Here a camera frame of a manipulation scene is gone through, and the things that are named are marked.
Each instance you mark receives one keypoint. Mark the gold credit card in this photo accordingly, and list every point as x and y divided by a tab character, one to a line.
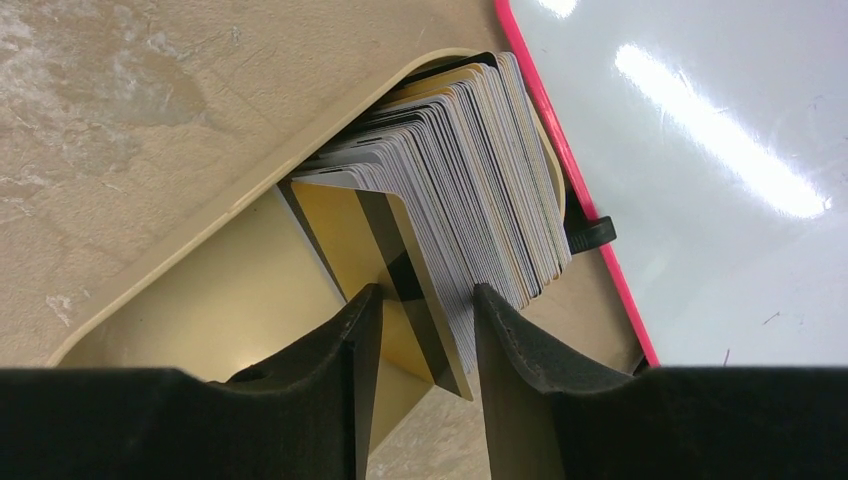
366	237

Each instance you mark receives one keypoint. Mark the stack of cards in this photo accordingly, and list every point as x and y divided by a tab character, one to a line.
459	145

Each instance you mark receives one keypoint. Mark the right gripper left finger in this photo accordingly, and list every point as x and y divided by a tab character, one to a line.
304	412

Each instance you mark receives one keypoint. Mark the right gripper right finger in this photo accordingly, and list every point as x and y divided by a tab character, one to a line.
551	412

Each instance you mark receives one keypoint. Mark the black whiteboard stand foot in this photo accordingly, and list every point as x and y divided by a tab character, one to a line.
585	235

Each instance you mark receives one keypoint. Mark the pink framed whiteboard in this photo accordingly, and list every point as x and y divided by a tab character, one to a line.
714	135

